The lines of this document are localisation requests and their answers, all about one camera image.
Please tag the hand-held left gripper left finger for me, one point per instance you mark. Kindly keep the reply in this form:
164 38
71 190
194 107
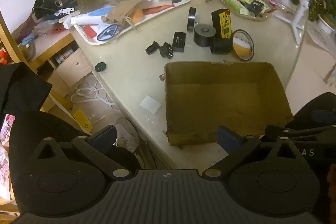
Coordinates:
105 136

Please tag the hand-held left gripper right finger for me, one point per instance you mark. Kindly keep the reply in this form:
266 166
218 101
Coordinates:
228 139

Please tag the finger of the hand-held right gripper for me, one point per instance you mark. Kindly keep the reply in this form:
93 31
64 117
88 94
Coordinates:
274 130
315 139

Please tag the brown cardboard box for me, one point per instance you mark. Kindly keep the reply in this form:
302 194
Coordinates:
210 98

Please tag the yellow tag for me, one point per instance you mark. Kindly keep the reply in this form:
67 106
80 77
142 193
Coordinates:
82 119

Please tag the white paper square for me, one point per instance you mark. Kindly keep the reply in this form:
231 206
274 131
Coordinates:
150 103

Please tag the black round cap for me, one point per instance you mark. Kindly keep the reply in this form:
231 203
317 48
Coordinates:
101 67

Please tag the white drawer unit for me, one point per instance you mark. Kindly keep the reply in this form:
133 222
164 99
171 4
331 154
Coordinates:
71 69

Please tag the black chair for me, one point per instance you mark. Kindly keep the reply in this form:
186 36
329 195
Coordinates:
26 129

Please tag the black cloth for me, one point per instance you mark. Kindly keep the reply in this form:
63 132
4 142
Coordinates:
21 87

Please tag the black knob part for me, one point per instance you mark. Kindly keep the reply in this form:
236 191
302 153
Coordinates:
152 47

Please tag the wooden shelf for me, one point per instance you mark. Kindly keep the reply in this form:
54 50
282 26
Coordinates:
60 43

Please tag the blue white plastic packet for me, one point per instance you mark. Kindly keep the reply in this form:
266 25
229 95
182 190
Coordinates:
107 32

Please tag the black plug adapter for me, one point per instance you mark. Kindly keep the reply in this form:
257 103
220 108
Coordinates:
167 50

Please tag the small red item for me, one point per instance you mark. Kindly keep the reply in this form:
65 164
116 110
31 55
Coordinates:
89 31

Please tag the grey tape roll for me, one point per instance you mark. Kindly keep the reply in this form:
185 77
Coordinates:
204 35

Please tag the flat black box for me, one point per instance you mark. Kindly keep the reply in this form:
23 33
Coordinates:
179 41

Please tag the woven basket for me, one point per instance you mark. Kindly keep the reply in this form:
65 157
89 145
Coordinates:
252 18

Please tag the white tripod stand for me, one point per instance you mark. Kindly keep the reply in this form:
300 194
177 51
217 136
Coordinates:
299 16

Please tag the yellow black box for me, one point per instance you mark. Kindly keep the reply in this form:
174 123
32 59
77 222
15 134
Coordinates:
223 23

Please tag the potted green plant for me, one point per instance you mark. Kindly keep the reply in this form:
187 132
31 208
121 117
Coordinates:
324 22

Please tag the white spray bottle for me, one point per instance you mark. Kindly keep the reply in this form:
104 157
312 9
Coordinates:
84 19

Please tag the black blue packet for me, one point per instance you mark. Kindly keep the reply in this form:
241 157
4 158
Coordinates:
256 7

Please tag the black tape roll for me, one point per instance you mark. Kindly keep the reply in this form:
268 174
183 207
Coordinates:
191 19

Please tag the bright green wipes pack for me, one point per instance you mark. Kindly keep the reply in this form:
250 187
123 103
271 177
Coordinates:
235 5

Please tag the red flat packet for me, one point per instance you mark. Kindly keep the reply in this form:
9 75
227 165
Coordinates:
157 9

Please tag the black bag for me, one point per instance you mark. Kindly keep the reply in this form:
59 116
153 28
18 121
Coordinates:
50 2

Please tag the white plastic tray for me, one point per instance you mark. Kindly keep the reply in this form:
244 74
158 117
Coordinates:
182 1

